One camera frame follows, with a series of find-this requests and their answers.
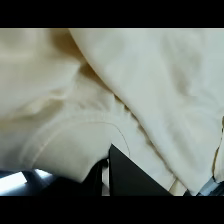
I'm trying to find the cream T-shirt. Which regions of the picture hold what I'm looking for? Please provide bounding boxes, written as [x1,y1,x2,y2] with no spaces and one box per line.
[0,28,224,197]

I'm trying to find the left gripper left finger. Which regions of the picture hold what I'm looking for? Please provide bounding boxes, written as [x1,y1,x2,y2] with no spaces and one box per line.
[42,158,109,197]

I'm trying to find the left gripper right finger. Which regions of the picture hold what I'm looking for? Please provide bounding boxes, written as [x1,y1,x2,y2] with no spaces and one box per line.
[108,143,172,197]

